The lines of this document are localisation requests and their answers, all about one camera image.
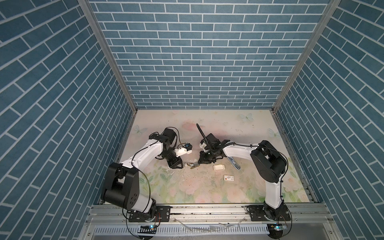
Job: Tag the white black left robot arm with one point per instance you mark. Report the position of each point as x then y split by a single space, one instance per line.
121 183

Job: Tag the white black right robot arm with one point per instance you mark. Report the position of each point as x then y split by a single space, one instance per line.
270 164

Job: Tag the blue stapler top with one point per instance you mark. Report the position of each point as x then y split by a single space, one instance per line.
234 163

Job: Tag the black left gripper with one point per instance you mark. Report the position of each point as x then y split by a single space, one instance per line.
174 164

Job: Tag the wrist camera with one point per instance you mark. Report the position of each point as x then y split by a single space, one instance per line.
204 147
183 149

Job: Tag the white staple box sleeve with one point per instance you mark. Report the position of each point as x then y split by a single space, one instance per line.
229 178

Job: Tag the open staple box tray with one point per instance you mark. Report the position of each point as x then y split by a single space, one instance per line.
219 167

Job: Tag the beige stapler base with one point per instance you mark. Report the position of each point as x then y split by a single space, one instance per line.
193 165

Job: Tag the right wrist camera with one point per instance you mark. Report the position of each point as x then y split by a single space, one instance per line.
204 147

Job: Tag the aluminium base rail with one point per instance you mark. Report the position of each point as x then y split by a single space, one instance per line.
306 221

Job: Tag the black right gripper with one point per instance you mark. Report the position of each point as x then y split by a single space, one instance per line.
202 160

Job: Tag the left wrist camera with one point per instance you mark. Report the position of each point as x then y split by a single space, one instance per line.
183 149

